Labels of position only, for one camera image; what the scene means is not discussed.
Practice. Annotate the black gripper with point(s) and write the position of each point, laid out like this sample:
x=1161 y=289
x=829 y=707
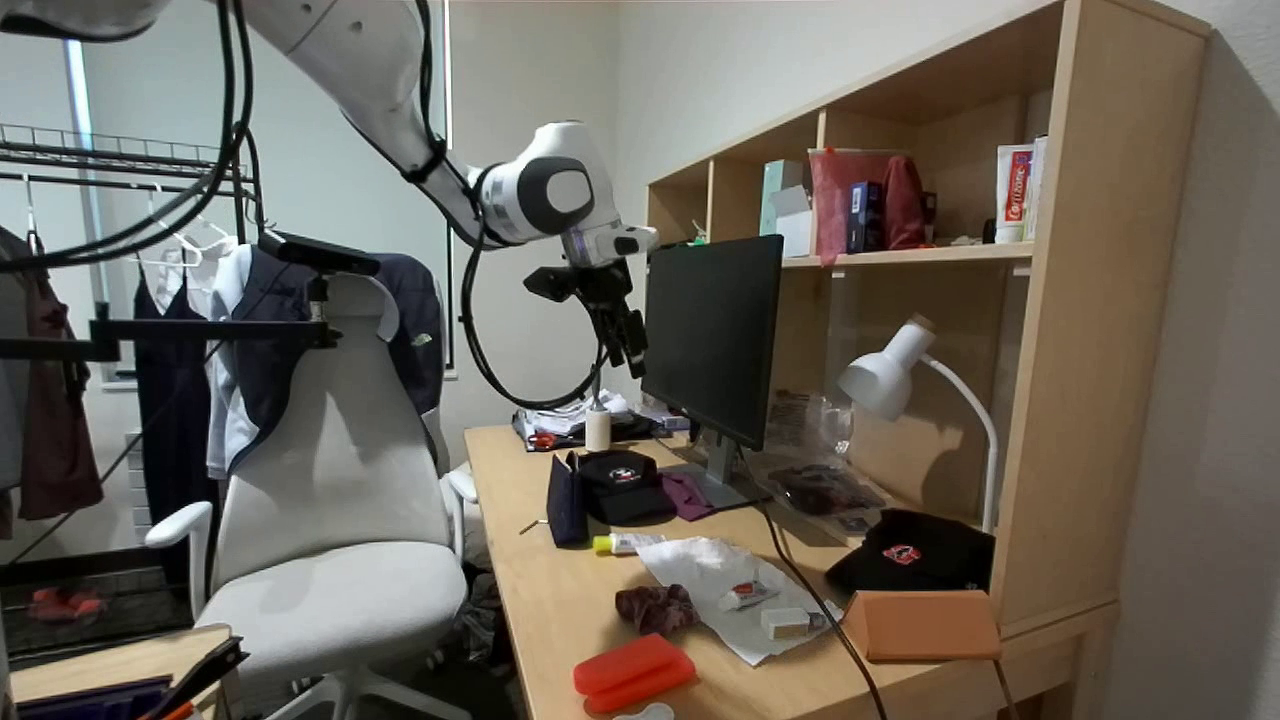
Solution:
x=584 y=285

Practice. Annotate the white desk lamp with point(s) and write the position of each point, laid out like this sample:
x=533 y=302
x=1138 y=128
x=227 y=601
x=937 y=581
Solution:
x=880 y=375

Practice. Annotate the black computer monitor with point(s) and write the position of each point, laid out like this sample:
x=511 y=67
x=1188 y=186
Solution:
x=709 y=332

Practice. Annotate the small white roll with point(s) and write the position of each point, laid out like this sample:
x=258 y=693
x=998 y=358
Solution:
x=598 y=431

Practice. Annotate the black cap with white lettering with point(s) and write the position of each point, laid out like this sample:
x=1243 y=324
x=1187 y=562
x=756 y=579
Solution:
x=625 y=486

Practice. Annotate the purple flat item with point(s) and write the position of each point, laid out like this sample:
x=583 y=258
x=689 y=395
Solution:
x=685 y=499

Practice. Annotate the navy star-print pouch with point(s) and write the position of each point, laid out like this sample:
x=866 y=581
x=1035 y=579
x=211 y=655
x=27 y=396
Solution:
x=567 y=504

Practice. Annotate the plain white box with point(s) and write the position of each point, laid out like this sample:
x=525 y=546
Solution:
x=796 y=231

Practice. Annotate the small dark pen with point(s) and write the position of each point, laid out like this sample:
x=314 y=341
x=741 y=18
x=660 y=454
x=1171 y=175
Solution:
x=531 y=525

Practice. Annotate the teal box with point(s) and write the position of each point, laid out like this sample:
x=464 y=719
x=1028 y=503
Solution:
x=774 y=186

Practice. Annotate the dark maroon cloth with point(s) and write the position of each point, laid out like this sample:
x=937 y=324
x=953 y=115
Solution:
x=657 y=609

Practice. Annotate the red bag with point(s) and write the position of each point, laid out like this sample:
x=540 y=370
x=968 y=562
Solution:
x=853 y=195

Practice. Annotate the white office chair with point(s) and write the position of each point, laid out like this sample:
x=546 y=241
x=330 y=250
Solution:
x=335 y=482

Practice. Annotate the small grey packet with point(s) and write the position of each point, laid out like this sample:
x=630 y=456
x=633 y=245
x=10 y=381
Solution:
x=801 y=624

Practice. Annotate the red plastic case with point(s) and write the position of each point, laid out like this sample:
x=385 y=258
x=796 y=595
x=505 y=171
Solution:
x=639 y=675

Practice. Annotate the black cap with red patch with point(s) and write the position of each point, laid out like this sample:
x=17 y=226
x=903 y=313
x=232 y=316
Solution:
x=913 y=550

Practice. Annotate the navy jacket with white shirt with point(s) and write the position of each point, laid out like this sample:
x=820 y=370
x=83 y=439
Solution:
x=273 y=345

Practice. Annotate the tan cardboard box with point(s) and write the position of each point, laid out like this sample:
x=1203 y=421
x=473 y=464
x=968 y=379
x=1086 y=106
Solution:
x=920 y=624

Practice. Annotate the white box with red print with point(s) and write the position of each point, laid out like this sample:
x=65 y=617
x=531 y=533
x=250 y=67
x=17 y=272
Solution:
x=1018 y=195

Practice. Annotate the navy hanging garment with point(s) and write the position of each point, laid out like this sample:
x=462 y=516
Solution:
x=172 y=400

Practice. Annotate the wooden shelf hutch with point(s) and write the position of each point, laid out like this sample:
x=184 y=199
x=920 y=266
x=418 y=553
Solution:
x=1094 y=332

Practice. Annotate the metal clothes rack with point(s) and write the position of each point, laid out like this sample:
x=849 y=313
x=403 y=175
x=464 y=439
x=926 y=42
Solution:
x=83 y=175

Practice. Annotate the maroon hanging garment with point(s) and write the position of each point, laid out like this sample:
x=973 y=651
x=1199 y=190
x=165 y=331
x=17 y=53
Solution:
x=55 y=400

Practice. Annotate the wooden side table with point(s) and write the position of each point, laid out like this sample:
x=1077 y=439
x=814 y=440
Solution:
x=123 y=663

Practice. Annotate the black tray with red object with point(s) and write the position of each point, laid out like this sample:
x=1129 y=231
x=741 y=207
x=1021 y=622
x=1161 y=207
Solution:
x=83 y=606

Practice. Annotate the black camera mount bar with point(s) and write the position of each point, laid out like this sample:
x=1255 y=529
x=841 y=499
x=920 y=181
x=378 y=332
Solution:
x=201 y=331

